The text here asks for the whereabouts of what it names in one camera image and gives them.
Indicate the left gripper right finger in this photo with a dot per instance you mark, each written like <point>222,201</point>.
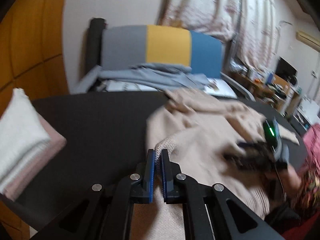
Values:
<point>173,181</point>

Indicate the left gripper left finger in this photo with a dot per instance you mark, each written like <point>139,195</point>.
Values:
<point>148,180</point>

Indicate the beige knit sweater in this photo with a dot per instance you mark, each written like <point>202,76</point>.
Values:
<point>198,129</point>

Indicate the folded white pink clothes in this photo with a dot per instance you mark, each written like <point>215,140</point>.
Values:
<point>28,144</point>

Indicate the person right hand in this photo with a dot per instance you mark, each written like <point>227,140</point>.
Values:
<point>291,181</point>

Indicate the pink ruffled bed cover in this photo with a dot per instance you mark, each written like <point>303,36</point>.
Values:
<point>311,140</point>

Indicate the white shelf unit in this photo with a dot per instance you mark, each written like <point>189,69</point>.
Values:
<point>307,113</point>

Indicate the cluttered wooden desk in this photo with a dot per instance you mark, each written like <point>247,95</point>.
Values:
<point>279,94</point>

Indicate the black monitor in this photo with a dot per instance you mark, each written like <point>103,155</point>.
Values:
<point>285,70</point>

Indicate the grey cloth on chair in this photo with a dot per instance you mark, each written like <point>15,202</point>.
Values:
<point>161,76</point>

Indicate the grey yellow blue chair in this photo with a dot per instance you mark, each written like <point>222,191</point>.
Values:
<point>119,48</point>

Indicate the floral pink curtain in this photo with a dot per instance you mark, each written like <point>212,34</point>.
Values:
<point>252,23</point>

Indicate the orange wooden cabinet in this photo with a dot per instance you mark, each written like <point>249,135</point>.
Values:
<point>31,50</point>

